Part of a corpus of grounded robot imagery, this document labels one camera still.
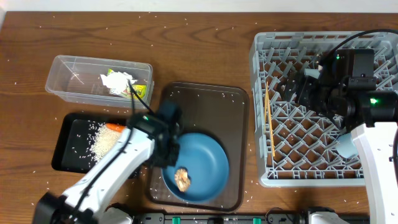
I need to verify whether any green yellow snack wrapper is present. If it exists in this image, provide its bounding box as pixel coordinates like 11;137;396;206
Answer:
117;80;147;98

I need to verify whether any orange carrot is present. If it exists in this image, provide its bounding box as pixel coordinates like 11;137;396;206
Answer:
105;123;126;133

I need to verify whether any brown mushroom food scrap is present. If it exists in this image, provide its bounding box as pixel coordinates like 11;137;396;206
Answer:
174;168;191;192

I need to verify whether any blue plate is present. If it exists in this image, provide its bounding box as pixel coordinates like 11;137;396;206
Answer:
162;133;229;203

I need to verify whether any white tissue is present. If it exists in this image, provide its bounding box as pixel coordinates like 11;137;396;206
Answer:
100;70;137;95

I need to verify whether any light blue cup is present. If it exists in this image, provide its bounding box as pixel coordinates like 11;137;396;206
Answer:
335;133;358;159

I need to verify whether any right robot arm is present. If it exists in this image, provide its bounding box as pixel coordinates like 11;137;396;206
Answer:
277;49;397;223

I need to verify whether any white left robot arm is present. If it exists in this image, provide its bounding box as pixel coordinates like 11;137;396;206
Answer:
33;101;182;223

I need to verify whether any grey dishwasher rack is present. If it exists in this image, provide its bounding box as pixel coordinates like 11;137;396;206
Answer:
249;31;397;187

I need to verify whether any black waste tray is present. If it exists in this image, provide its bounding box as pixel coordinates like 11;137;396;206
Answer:
51;113;126;174

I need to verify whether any wooden chopstick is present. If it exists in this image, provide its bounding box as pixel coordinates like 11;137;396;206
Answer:
268;98;275;157
264;81;269;133

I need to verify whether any white rice pile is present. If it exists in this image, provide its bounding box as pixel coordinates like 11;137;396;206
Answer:
89;124;121;162

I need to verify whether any dark brown serving tray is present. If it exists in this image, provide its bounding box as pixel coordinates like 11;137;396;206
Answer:
146;82;249;212

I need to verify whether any clear plastic bin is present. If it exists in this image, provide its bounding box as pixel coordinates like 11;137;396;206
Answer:
45;55;154;108

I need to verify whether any black rail with green clips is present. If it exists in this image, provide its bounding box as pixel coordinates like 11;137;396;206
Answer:
132;213;307;224

